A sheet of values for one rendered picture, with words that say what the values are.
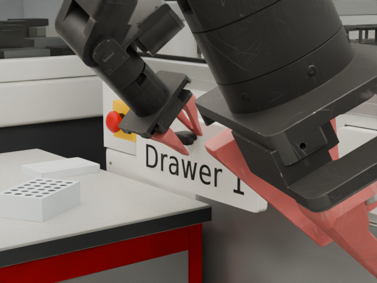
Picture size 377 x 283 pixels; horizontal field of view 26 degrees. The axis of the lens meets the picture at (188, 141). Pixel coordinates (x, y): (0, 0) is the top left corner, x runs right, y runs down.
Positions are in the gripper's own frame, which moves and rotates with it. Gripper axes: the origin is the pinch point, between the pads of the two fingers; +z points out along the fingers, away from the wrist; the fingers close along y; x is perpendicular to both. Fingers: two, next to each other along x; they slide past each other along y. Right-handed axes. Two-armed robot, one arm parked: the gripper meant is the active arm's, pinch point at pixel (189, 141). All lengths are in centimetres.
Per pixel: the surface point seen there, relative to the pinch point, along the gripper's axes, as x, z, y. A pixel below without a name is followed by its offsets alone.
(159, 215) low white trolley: 12.9, 13.2, -7.6
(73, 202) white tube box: 25.8, 6.8, -12.8
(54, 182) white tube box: 29.2, 3.6, -11.8
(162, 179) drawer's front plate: 10.2, 7.6, -3.9
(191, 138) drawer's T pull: -0.6, -0.5, 0.2
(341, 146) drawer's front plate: -15.2, 10.7, 10.3
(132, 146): 39.4, 18.7, 5.2
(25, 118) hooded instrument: 83, 19, 5
